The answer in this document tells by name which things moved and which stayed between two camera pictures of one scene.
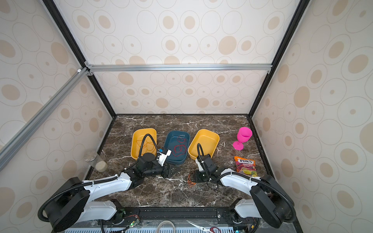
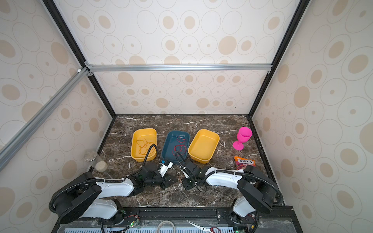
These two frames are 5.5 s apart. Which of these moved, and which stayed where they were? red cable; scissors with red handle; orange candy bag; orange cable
Moved: orange cable
Stayed: scissors with red handle; orange candy bag; red cable
